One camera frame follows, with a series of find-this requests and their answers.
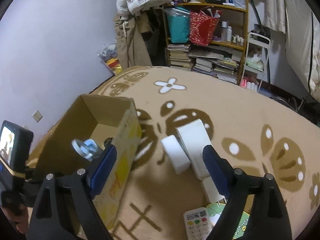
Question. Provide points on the red patterned gift bag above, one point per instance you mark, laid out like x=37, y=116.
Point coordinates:
x=203, y=25

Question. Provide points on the beige patterned carpet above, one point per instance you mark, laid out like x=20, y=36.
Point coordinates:
x=251, y=131

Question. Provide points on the brown cardboard box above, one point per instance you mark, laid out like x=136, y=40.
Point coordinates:
x=95, y=117

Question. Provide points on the small white adapter box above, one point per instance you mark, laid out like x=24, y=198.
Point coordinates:
x=211, y=193

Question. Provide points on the white metal trolley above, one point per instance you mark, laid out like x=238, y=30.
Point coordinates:
x=256, y=61

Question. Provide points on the plush toy bag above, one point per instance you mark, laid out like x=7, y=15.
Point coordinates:
x=108, y=54

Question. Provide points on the long white box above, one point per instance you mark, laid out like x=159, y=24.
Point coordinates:
x=194, y=138

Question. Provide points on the light blue flashlight with strap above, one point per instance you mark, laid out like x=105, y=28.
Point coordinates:
x=88, y=149

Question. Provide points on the stack of books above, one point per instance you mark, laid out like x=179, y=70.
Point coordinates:
x=178, y=56

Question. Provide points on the upper wall socket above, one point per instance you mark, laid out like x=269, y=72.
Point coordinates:
x=37, y=116

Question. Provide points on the small white rounded box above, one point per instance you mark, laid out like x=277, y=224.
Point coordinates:
x=177, y=156

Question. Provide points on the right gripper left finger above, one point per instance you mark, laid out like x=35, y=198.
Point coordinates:
x=50, y=218

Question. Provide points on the teal storage bag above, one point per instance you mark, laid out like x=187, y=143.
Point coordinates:
x=179, y=24

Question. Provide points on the wooden bookshelf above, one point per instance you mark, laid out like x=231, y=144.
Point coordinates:
x=231, y=31

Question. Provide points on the white remote control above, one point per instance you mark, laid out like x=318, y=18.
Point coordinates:
x=197, y=224

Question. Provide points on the beige hanging coat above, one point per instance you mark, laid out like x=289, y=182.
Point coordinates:
x=131, y=48

